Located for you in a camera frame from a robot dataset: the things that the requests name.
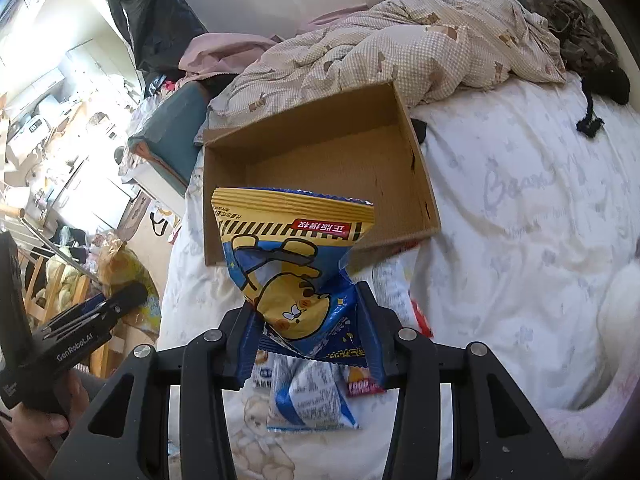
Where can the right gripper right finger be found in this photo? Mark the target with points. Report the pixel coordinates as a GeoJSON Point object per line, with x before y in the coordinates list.
{"type": "Point", "coordinates": [496, 432]}

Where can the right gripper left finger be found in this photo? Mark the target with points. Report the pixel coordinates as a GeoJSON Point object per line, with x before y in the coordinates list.
{"type": "Point", "coordinates": [124, 432]}

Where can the white blue snack bag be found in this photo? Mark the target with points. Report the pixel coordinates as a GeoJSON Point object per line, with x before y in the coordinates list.
{"type": "Point", "coordinates": [308, 396]}

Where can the blue yellow bear snack bag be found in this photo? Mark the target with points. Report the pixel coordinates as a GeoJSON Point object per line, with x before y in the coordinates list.
{"type": "Point", "coordinates": [287, 251]}

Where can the white rice cake packet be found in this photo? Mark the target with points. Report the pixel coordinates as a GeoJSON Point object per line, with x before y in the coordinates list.
{"type": "Point", "coordinates": [360, 382]}

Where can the left hand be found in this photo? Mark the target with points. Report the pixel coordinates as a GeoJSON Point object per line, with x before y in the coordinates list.
{"type": "Point", "coordinates": [32, 430]}

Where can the wooden chair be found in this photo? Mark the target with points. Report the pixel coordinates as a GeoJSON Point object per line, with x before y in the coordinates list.
{"type": "Point", "coordinates": [52, 288]}

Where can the white red snack bag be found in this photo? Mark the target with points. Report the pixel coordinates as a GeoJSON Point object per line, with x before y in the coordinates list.
{"type": "Point", "coordinates": [391, 278]}

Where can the white printed bed sheet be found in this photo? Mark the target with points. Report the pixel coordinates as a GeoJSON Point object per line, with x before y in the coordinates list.
{"type": "Point", "coordinates": [536, 258]}

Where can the teal bed headboard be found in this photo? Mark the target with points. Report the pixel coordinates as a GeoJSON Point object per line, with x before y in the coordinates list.
{"type": "Point", "coordinates": [166, 139]}

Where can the brown cardboard box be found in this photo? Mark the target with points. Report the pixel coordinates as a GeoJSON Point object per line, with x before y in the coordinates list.
{"type": "Point", "coordinates": [359, 143]}

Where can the pink cloth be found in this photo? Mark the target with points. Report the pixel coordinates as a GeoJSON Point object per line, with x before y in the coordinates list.
{"type": "Point", "coordinates": [226, 54]}

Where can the black plastic bag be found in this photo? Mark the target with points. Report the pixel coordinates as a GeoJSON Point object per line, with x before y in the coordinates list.
{"type": "Point", "coordinates": [157, 32]}

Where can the dark camouflage garment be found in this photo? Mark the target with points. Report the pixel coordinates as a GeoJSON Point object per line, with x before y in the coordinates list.
{"type": "Point", "coordinates": [586, 49]}

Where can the checkered beige quilt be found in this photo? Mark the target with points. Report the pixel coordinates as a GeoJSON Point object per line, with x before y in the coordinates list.
{"type": "Point", "coordinates": [426, 48]}

